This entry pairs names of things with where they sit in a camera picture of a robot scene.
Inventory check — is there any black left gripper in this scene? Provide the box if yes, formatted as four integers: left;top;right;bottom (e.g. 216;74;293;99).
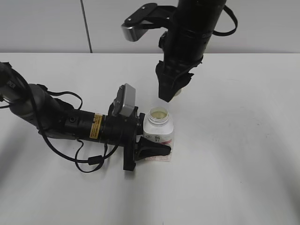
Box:
101;105;171;171

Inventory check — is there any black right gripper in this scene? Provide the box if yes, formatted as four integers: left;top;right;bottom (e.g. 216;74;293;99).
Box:
155;54;202;102

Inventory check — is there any white ribbed bottle cap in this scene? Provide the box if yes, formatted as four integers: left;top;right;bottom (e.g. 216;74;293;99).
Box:
174;89;182;97

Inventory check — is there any white strawberry yogurt bottle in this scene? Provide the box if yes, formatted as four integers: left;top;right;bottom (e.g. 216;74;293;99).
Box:
143;107;174;149

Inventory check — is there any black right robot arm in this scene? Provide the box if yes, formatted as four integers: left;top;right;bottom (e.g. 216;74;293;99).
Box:
156;0;226;102

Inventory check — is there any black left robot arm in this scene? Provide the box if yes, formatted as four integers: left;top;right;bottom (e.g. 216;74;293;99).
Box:
0;62;171;171

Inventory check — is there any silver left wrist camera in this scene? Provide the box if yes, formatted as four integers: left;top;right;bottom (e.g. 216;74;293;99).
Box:
112;83;136;117

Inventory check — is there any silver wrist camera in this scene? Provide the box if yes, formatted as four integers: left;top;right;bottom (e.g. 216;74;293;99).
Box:
121;3;176;42
112;83;136;117

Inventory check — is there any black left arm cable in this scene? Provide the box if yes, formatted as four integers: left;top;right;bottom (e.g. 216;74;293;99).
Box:
0;67;119;173

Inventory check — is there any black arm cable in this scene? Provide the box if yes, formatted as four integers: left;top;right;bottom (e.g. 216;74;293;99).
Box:
212;5;238;37
0;67;119;173

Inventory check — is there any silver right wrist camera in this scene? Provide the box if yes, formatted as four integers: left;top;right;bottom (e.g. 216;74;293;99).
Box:
121;3;176;42

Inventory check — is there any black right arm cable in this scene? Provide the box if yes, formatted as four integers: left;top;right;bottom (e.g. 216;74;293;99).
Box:
212;5;238;37

